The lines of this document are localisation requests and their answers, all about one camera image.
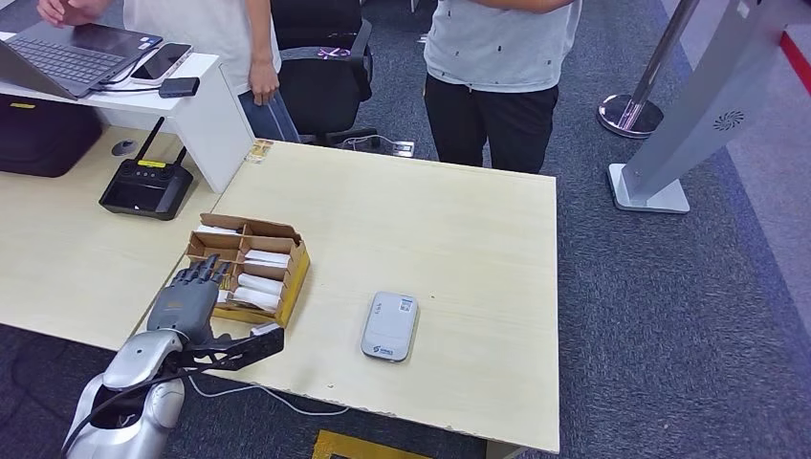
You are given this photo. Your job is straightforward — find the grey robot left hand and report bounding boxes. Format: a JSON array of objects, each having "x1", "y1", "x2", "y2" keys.
[{"x1": 146, "y1": 254, "x2": 232, "y2": 346}]

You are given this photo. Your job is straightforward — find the person's right hand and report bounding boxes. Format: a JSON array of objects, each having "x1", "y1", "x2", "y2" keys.
[{"x1": 36, "y1": 0, "x2": 112, "y2": 28}]

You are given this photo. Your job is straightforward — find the person's left hand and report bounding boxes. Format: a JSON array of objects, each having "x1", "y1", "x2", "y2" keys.
[{"x1": 248, "y1": 57, "x2": 281, "y2": 107}]

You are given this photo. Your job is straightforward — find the person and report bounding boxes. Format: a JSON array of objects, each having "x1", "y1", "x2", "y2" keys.
[
  {"x1": 422, "y1": 0, "x2": 584, "y2": 175},
  {"x1": 36, "y1": 0, "x2": 302, "y2": 143}
]

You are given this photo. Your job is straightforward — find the grey card reader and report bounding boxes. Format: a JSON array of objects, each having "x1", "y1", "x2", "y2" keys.
[{"x1": 361, "y1": 292, "x2": 421, "y2": 364}]

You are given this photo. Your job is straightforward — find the grey laptop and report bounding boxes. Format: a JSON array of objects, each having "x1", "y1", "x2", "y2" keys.
[{"x1": 0, "y1": 18, "x2": 164, "y2": 100}]

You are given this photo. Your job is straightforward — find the black office chair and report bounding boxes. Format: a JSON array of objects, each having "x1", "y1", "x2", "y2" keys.
[{"x1": 271, "y1": 0, "x2": 382, "y2": 148}]

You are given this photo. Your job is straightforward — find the white desk riser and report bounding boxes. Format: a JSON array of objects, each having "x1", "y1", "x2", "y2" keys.
[{"x1": 0, "y1": 32, "x2": 256, "y2": 194}]

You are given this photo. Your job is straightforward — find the small black box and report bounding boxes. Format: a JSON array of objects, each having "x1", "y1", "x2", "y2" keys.
[{"x1": 158, "y1": 76, "x2": 202, "y2": 98}]

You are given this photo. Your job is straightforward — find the smartphone with pink case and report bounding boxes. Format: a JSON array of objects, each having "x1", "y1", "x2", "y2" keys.
[{"x1": 129, "y1": 42, "x2": 194, "y2": 87}]

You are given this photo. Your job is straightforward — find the divided cardboard box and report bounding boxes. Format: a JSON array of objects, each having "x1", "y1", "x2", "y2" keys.
[{"x1": 185, "y1": 212, "x2": 313, "y2": 329}]

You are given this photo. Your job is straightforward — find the black controller with antennas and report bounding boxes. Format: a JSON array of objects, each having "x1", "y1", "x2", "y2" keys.
[{"x1": 98, "y1": 116, "x2": 195, "y2": 222}]

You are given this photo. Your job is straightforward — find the black case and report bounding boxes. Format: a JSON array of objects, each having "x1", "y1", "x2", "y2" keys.
[{"x1": 0, "y1": 93, "x2": 104, "y2": 179}]

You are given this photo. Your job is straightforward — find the silver kiosk stand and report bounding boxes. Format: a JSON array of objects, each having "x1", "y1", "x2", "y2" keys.
[{"x1": 606, "y1": 0, "x2": 811, "y2": 215}]

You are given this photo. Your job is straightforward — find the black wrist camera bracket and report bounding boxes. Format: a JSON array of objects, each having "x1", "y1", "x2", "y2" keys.
[{"x1": 170, "y1": 326, "x2": 286, "y2": 373}]

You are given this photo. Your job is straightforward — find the black laptop cable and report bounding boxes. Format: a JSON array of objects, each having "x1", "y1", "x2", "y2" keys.
[{"x1": 95, "y1": 38, "x2": 164, "y2": 95}]

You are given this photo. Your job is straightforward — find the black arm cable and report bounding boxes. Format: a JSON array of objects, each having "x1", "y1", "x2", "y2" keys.
[{"x1": 59, "y1": 370, "x2": 191, "y2": 454}]

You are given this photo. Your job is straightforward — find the white socket cable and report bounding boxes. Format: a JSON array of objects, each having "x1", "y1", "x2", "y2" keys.
[{"x1": 341, "y1": 133, "x2": 397, "y2": 151}]

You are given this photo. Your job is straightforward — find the white floor cable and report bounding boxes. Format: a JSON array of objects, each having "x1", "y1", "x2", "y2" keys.
[{"x1": 186, "y1": 377, "x2": 350, "y2": 418}]

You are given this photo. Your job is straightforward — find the chrome stanchion post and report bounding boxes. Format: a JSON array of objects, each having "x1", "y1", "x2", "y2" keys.
[{"x1": 596, "y1": 0, "x2": 701, "y2": 141}]

